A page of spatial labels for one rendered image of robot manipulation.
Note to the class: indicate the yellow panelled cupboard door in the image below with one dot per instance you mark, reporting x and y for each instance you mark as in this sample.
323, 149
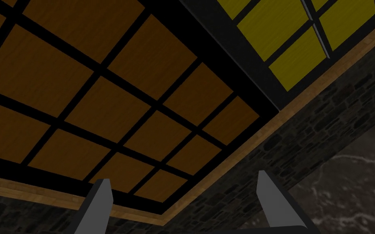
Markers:
272, 26

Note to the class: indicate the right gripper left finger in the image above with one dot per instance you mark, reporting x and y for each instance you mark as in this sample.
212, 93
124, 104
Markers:
98, 211

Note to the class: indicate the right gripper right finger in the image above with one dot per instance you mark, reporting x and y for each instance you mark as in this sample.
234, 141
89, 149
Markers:
277, 208

